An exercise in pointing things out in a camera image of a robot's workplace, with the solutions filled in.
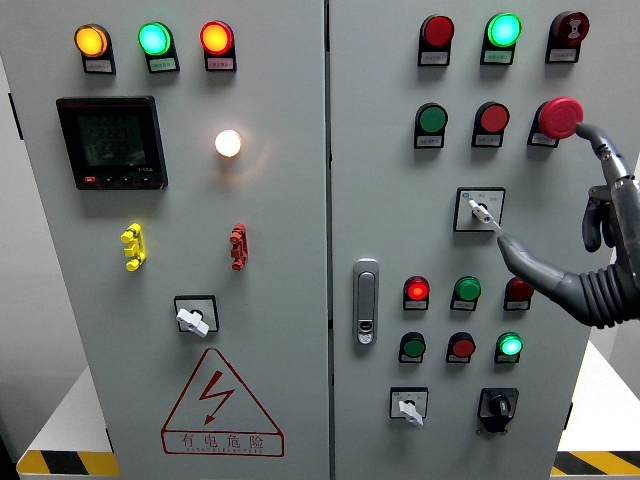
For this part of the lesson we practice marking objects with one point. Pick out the small dark red lamp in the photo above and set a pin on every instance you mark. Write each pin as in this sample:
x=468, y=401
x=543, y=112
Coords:
x=520, y=287

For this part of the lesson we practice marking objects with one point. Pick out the small label plate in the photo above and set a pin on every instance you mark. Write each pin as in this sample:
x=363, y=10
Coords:
x=463, y=305
x=410, y=359
x=541, y=140
x=497, y=57
x=221, y=64
x=563, y=55
x=163, y=65
x=457, y=359
x=433, y=58
x=487, y=140
x=416, y=304
x=429, y=141
x=99, y=66
x=506, y=360
x=516, y=305

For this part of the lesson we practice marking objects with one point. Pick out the small green lit lamp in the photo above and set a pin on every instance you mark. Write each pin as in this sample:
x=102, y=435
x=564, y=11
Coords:
x=509, y=345

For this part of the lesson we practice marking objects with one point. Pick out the black cabinet hinge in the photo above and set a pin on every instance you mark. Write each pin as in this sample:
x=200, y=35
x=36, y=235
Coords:
x=108, y=440
x=15, y=117
x=569, y=416

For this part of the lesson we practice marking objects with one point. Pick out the small green push button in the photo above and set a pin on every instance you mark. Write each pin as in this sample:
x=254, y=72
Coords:
x=468, y=289
x=414, y=346

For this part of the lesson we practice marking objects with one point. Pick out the small red push button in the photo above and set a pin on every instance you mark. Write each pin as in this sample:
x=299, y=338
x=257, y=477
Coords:
x=462, y=346

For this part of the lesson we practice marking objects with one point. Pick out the black yellow striped tape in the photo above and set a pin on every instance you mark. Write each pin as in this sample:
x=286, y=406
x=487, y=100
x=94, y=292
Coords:
x=65, y=463
x=595, y=462

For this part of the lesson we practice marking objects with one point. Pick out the small red lit lamp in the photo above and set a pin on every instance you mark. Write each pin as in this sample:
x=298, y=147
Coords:
x=417, y=289

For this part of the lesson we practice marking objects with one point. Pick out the large red stop button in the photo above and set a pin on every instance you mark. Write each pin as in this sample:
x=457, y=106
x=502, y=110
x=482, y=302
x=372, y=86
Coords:
x=561, y=117

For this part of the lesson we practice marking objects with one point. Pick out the large red push button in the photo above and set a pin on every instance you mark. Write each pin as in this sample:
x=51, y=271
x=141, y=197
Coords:
x=494, y=117

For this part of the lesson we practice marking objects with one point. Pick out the silver door lock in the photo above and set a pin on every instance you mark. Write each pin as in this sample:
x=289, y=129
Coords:
x=366, y=300

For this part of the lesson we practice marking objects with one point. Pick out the pale grey cabinet door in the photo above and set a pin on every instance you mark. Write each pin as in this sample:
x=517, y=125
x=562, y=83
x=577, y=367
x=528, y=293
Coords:
x=380, y=200
x=280, y=240

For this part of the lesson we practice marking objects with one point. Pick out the large green push button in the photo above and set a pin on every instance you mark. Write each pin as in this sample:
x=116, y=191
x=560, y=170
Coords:
x=432, y=118

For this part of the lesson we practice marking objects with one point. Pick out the red buzzer lamp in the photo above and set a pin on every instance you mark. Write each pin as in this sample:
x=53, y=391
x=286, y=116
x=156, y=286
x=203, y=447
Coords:
x=570, y=27

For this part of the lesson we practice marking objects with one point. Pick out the large green lit lamp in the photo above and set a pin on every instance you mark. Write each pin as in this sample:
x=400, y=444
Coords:
x=154, y=38
x=504, y=30

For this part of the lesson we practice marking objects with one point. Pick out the large dark red lamp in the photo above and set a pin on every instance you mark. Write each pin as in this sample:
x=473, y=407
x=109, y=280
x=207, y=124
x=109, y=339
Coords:
x=438, y=31

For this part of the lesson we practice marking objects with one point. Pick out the white glowing lamp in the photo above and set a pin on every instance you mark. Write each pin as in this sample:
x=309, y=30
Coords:
x=228, y=143

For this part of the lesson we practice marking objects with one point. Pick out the red warning triangle sticker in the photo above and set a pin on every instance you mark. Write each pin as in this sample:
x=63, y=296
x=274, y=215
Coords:
x=220, y=442

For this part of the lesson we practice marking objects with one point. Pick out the red lamp with orange glow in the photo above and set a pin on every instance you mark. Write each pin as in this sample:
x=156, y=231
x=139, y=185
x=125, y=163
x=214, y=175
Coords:
x=216, y=37

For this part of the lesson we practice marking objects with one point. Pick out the black display meter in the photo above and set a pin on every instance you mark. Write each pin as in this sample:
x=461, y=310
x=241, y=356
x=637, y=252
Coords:
x=112, y=142

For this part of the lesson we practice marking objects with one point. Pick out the yellow round lamp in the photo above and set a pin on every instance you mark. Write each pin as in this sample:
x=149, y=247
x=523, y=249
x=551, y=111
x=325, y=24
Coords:
x=91, y=40

